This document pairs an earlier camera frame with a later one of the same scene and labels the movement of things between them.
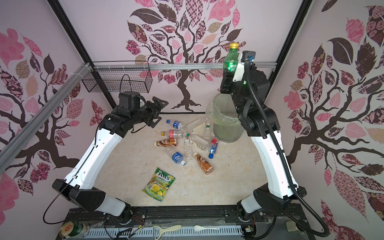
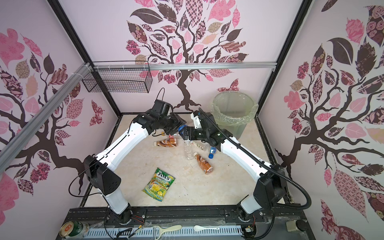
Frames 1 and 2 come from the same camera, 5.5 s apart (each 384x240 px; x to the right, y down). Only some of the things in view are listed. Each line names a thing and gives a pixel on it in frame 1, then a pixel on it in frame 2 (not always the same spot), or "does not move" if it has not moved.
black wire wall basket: (133, 76) does not move
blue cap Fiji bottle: (213, 145) does not move
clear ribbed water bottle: (188, 149) does not move
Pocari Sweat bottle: (178, 158) -> (182, 127)
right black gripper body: (227, 86) -> (195, 134)
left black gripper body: (149, 112) -> (172, 123)
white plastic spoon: (197, 228) does not move
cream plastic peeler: (163, 230) does not move
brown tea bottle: (208, 169) does not move
